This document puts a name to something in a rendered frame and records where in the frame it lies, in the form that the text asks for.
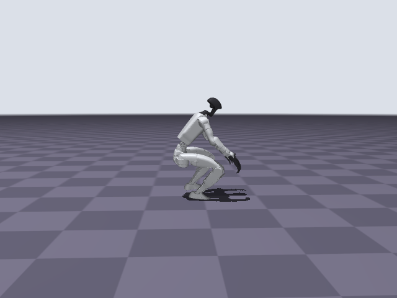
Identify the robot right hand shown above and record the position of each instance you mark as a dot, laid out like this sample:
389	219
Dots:
236	162

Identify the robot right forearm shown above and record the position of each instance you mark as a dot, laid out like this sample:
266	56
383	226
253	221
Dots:
222	148

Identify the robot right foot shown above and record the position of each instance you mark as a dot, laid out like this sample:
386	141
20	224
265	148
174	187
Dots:
198	196

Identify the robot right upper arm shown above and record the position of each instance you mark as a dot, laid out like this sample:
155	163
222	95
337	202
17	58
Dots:
205	124

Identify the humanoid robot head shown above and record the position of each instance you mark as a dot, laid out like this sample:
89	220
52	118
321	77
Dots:
215	104

